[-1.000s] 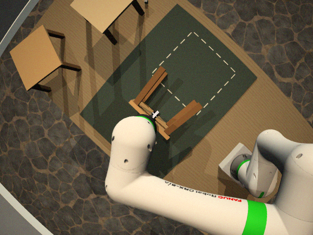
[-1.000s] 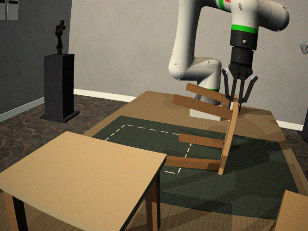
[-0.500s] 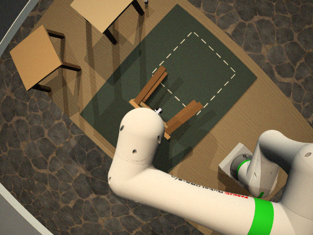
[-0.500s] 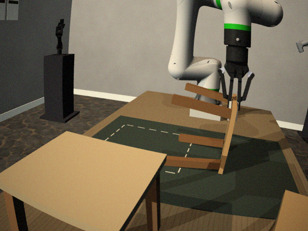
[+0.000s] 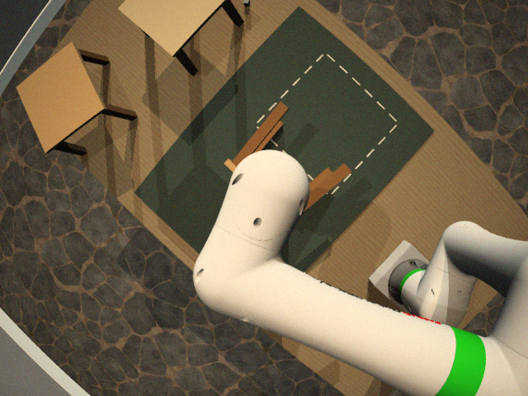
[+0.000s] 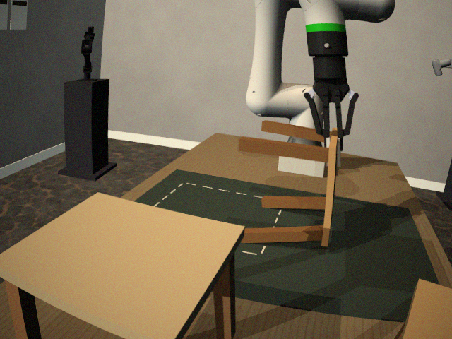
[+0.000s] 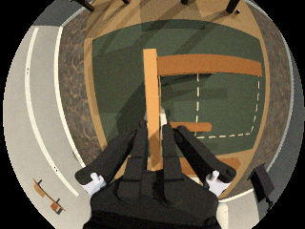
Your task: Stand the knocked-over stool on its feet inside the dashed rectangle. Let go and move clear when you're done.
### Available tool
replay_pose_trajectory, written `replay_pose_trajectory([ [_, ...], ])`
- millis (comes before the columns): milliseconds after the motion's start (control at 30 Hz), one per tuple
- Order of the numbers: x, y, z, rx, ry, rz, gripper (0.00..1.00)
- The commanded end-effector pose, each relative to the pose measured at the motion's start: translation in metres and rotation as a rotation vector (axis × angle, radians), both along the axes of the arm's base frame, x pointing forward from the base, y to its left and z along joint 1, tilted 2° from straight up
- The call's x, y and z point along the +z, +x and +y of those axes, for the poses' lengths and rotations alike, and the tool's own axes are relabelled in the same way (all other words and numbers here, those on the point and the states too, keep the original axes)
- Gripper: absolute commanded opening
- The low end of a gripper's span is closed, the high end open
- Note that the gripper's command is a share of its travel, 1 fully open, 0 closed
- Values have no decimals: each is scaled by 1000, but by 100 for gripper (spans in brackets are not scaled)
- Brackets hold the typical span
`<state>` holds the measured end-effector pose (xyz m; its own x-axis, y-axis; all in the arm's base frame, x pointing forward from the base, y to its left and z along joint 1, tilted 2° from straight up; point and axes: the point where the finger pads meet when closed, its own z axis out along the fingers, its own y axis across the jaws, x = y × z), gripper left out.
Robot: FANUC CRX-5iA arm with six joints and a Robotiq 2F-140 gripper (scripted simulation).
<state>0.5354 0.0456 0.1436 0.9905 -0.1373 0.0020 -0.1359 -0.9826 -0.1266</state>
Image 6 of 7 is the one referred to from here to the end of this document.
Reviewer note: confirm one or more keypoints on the dark green floor mat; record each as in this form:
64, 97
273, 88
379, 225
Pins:
374, 258

